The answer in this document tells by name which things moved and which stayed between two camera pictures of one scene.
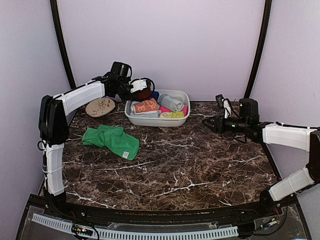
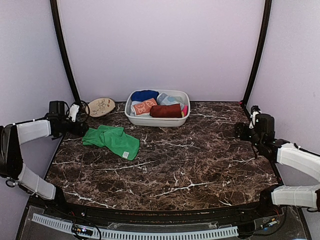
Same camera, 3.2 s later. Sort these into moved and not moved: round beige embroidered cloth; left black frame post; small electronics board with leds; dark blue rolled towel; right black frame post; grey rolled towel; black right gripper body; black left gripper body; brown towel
Moved: black right gripper body; black left gripper body; brown towel
Not moved: dark blue rolled towel; right black frame post; left black frame post; small electronics board with leds; round beige embroidered cloth; grey rolled towel
